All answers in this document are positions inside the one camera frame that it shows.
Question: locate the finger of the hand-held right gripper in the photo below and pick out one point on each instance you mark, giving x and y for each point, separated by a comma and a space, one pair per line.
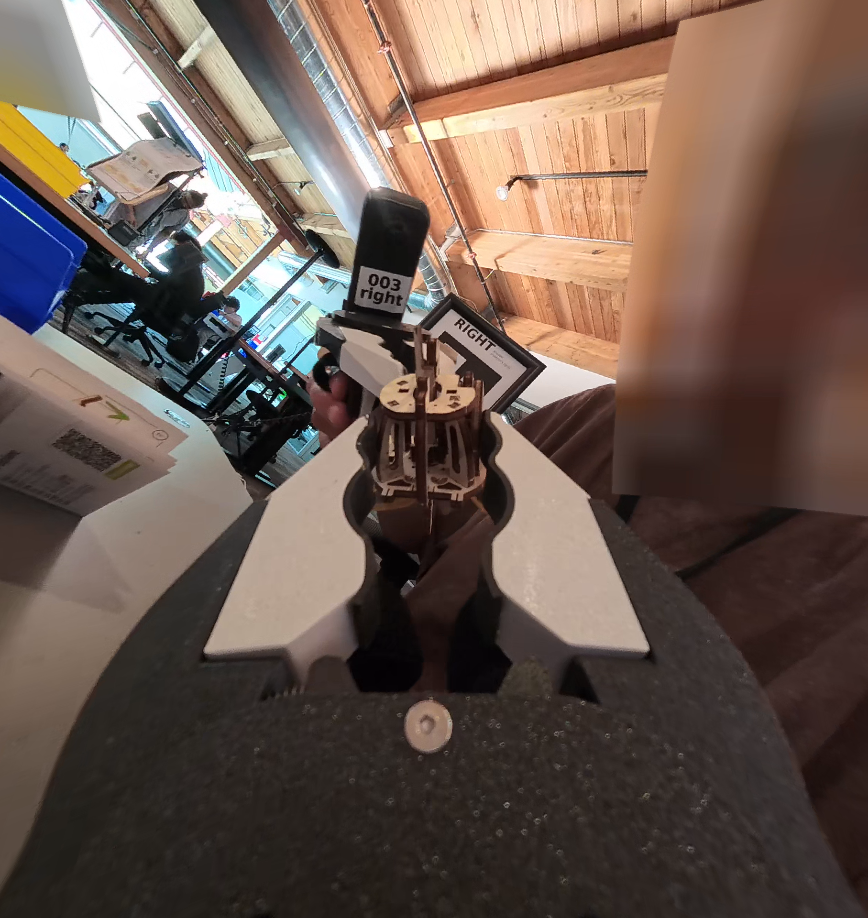
373, 369
454, 362

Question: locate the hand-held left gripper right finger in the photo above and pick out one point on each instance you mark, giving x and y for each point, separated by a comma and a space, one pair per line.
563, 559

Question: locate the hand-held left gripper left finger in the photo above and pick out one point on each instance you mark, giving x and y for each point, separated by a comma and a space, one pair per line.
290, 559

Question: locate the small wooden part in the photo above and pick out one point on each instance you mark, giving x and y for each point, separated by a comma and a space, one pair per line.
424, 355

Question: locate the wooden model assembly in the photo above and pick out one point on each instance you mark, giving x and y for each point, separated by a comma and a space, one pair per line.
434, 444

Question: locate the person's right hand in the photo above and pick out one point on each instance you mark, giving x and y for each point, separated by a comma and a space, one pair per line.
337, 409

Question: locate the black framed sign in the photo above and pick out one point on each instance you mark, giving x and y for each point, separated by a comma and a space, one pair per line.
513, 367

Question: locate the black desk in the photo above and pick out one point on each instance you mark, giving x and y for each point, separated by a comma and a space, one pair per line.
261, 430

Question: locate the ceiling spotlight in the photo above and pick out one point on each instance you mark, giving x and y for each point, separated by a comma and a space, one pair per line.
507, 192

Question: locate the black office chair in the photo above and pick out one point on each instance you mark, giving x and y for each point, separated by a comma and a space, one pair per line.
136, 333

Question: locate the tilted white board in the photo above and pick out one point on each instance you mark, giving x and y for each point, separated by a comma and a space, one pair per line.
143, 168

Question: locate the person's brown sweater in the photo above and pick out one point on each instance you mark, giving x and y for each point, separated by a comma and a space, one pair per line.
799, 681

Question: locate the white printed cardboard box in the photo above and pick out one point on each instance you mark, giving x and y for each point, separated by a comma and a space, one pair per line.
61, 423

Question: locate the wooden workbench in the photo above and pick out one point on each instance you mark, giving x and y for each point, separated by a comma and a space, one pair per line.
111, 242

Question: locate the yellow plastic bin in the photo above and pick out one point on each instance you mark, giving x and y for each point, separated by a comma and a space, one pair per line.
25, 143

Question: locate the blue plastic bin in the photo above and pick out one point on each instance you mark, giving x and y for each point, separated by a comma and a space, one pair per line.
10, 244

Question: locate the large dark ceiling duct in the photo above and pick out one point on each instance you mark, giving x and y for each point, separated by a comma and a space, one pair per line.
283, 93

